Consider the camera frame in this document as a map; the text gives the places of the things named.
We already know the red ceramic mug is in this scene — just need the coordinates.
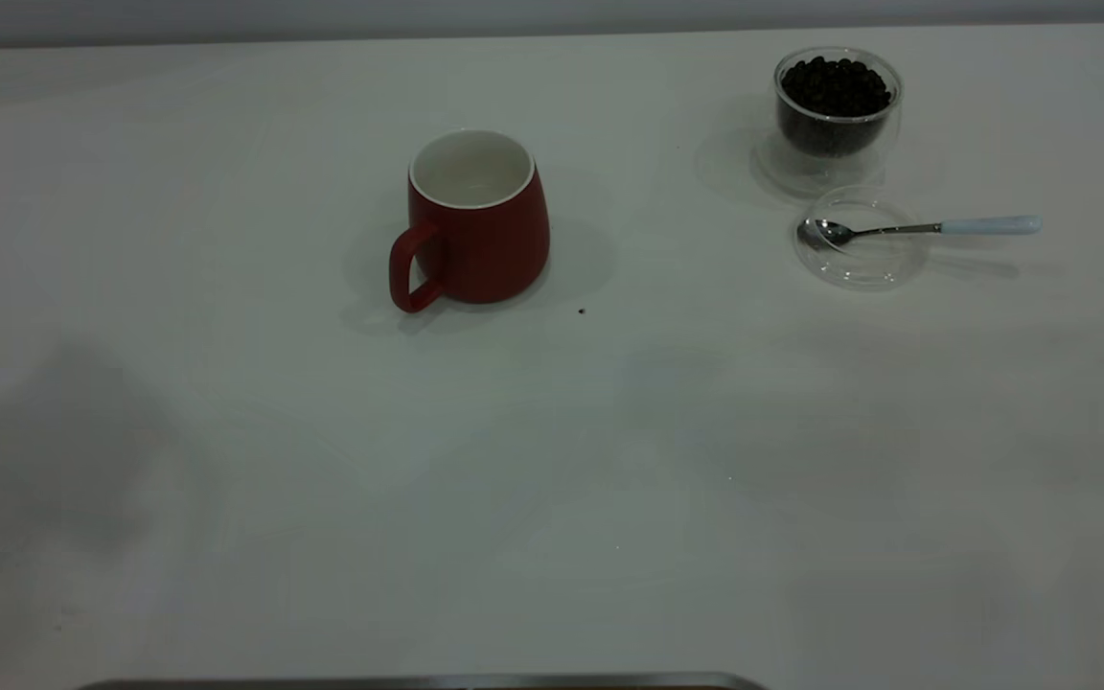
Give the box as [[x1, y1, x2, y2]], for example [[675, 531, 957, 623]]
[[388, 128, 552, 314]]

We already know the metal spoon light blue handle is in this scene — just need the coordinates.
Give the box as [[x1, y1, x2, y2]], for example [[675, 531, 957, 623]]
[[798, 215, 1044, 252]]

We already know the glass jar of coffee beans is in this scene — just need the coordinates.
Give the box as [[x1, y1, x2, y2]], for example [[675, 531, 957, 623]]
[[751, 46, 905, 200]]

